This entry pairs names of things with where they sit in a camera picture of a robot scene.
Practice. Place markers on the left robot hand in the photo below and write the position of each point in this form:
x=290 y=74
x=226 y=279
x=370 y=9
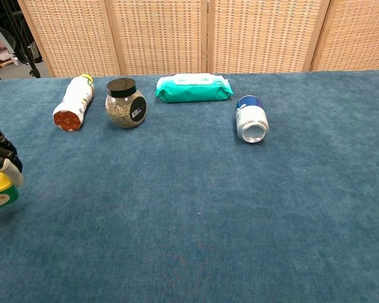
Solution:
x=4 y=151

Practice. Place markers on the green tub yellow lid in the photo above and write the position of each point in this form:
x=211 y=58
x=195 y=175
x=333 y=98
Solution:
x=0 y=192

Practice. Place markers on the teal wet wipes pack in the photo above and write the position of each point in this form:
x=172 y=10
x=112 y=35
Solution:
x=192 y=93

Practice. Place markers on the blue white tin can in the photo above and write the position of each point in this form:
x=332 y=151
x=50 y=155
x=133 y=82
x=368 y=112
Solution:
x=252 y=116

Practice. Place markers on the white bottle yellow cap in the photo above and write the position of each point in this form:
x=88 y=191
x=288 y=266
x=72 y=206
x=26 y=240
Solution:
x=75 y=101

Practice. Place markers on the black tripod stand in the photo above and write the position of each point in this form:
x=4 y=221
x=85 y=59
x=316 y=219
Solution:
x=30 y=60

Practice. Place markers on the white shelf unit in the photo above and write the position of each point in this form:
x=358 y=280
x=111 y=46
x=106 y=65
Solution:
x=1 y=42

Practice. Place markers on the glass jar black lid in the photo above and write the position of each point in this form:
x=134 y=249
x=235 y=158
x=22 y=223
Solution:
x=121 y=110

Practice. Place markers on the blue table mat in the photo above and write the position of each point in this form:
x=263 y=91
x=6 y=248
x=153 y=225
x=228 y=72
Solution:
x=208 y=221

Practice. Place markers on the wicker folding screen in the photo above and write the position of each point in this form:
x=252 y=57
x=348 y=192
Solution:
x=256 y=31

